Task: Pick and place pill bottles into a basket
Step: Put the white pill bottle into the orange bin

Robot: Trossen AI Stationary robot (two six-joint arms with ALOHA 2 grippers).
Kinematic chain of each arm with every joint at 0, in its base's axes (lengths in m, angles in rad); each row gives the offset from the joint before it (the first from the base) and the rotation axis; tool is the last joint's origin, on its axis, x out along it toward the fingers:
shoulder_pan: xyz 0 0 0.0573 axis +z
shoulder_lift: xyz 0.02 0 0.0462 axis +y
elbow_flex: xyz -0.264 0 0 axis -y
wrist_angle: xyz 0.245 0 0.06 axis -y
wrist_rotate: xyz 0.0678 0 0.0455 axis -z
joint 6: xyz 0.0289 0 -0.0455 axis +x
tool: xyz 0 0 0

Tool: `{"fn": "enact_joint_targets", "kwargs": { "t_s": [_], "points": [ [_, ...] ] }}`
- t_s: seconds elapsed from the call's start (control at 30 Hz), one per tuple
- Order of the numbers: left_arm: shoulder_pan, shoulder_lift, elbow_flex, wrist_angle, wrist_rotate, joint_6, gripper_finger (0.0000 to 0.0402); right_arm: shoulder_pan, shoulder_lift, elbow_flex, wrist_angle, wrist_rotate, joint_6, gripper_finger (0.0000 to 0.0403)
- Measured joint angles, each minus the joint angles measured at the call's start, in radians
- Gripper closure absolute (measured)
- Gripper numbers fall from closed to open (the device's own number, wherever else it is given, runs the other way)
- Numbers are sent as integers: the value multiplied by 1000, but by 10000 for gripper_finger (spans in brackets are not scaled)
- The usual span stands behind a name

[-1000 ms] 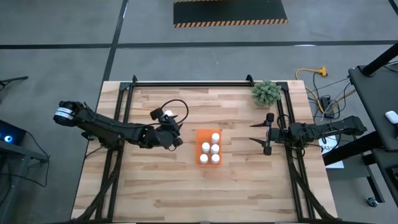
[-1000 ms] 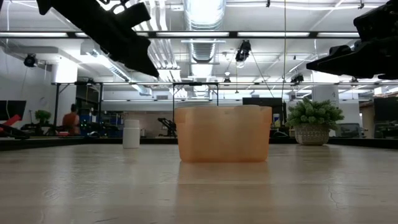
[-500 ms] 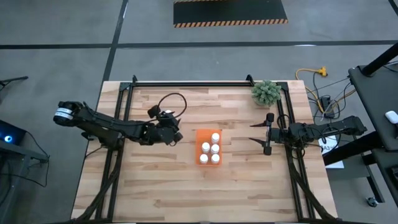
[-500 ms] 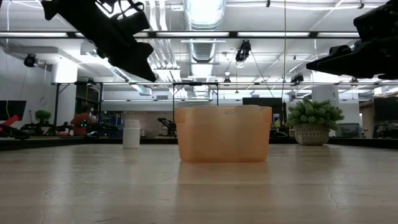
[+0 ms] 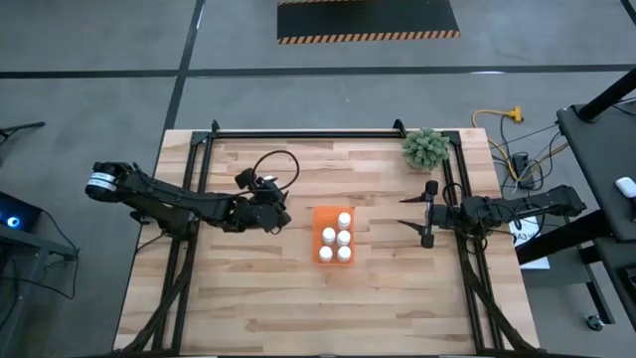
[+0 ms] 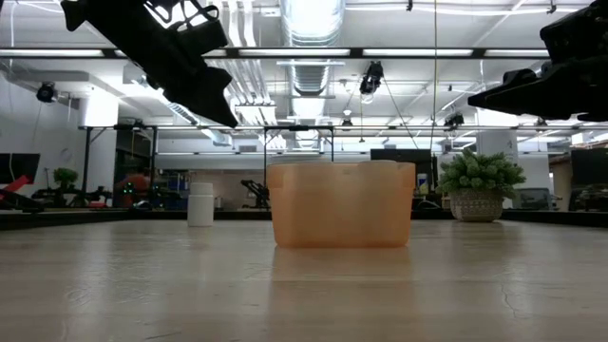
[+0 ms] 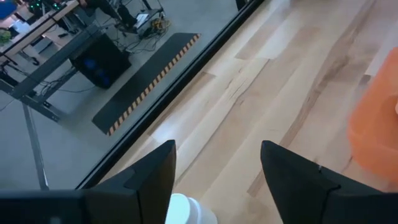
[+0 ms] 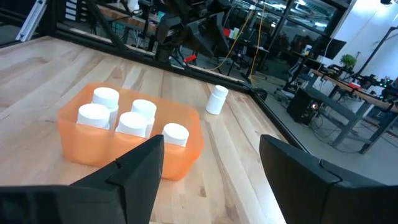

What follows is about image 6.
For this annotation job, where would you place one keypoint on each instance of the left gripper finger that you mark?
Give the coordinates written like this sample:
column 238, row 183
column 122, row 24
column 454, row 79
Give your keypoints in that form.
column 214, row 107
column 204, row 81

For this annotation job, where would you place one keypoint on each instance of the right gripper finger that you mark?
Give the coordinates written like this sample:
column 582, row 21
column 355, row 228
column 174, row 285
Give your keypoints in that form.
column 594, row 102
column 522, row 102

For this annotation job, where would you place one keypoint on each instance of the white plastic pill bottle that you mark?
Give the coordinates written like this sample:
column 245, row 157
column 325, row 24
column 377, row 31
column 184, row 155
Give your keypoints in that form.
column 200, row 206

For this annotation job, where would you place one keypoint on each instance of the black background robot arm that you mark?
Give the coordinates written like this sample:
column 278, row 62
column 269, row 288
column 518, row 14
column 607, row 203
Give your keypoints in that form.
column 254, row 192

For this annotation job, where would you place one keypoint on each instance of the orange translucent plastic basket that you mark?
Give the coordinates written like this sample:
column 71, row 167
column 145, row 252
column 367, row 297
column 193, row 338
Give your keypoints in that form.
column 342, row 209

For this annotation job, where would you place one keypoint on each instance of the white building column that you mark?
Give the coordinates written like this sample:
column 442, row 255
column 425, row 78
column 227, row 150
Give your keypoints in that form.
column 496, row 138

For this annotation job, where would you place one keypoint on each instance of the black monitor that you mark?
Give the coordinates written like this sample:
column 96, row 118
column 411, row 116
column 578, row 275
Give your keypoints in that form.
column 401, row 166
column 589, row 166
column 16, row 166

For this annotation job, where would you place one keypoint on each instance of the black ceiling reel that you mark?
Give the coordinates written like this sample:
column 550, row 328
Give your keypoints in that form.
column 371, row 78
column 453, row 119
column 46, row 92

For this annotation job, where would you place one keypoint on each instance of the green potted artificial plant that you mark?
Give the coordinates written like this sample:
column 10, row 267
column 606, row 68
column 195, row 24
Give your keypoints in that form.
column 477, row 180

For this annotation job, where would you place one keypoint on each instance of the orange background object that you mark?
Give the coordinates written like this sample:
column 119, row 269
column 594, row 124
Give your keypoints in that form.
column 135, row 187

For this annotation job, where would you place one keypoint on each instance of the white canister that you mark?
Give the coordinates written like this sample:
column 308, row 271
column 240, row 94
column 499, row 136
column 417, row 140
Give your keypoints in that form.
column 422, row 183

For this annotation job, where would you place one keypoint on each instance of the small background potted plant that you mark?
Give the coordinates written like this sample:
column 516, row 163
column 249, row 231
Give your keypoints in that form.
column 65, row 176

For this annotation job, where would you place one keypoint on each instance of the red bar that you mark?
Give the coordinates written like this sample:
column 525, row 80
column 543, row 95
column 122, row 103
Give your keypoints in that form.
column 14, row 184

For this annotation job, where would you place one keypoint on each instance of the black aluminium table frame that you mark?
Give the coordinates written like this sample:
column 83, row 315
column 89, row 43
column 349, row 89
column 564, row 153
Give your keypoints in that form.
column 142, row 52

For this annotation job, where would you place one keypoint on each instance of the black background station frame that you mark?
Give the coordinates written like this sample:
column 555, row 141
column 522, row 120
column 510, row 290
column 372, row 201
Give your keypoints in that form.
column 298, row 128
column 87, row 157

